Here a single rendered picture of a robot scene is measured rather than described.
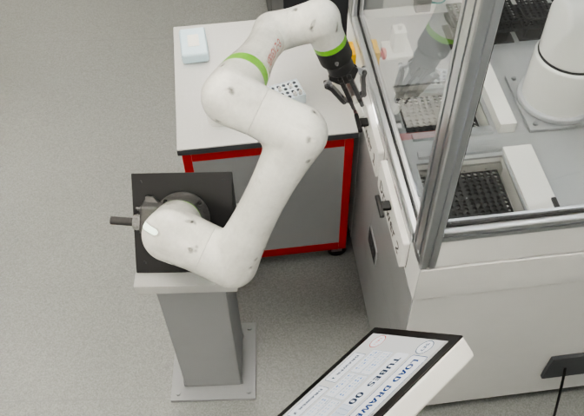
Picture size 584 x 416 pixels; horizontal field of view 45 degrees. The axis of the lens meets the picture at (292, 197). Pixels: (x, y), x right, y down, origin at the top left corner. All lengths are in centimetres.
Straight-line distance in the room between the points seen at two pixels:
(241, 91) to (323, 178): 103
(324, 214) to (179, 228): 101
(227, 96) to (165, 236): 41
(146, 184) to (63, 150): 153
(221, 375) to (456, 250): 112
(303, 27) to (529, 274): 85
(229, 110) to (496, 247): 72
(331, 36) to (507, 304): 86
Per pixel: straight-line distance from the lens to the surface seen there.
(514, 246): 178
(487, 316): 206
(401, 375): 138
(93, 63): 385
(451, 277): 182
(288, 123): 146
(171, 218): 169
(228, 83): 147
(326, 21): 183
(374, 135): 204
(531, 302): 205
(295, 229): 266
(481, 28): 123
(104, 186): 324
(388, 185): 193
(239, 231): 163
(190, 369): 251
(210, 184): 191
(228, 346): 234
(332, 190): 251
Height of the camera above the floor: 240
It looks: 51 degrees down
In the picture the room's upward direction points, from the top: 1 degrees counter-clockwise
